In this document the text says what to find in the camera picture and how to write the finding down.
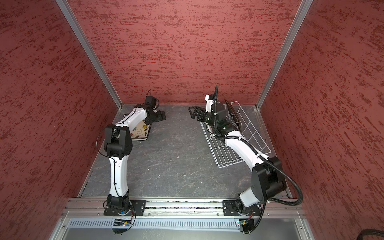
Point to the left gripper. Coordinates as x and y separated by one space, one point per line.
159 118

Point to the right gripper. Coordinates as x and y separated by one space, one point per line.
197 110

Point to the floral square plate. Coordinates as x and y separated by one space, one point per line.
140 132

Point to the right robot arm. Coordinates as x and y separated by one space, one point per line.
267 181

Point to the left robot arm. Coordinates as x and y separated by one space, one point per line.
118 146

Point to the black plate yellow rim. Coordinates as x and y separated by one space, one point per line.
233 116

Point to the left corner aluminium profile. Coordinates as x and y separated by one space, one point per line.
82 38

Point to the corner aluminium profile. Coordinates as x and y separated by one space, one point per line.
290 37
82 38

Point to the right corner aluminium profile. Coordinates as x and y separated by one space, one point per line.
290 37

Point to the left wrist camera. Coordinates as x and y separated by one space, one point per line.
152 102

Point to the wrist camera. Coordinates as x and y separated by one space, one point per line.
209 102
152 102

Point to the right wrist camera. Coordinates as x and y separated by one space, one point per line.
209 102

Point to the white wire dish rack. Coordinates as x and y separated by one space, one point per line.
247 146

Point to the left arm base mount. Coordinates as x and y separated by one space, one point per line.
132 208

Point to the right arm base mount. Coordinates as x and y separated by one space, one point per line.
235 208

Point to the aluminium front rail frame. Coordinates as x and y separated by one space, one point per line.
173 214

